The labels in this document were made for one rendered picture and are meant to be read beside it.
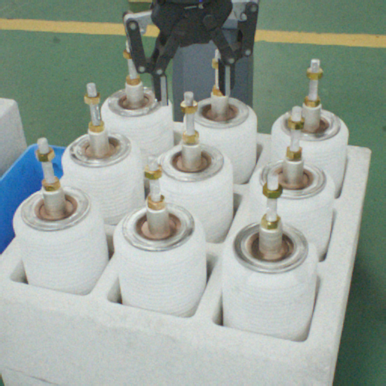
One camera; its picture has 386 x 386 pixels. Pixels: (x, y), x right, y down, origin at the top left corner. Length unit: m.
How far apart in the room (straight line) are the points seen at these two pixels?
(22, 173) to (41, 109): 0.38
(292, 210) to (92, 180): 0.24
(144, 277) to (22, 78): 0.96
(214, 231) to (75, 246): 0.18
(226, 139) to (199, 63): 0.26
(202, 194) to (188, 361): 0.19
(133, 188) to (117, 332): 0.19
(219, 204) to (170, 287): 0.14
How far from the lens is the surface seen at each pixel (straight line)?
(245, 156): 0.88
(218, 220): 0.80
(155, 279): 0.69
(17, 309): 0.76
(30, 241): 0.72
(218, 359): 0.70
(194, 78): 1.09
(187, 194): 0.76
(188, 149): 0.77
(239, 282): 0.66
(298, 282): 0.65
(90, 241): 0.73
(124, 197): 0.82
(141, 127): 0.88
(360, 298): 0.99
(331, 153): 0.84
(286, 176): 0.75
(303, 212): 0.73
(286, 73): 1.52
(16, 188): 1.08
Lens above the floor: 0.70
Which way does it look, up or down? 37 degrees down
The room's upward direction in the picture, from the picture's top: 3 degrees counter-clockwise
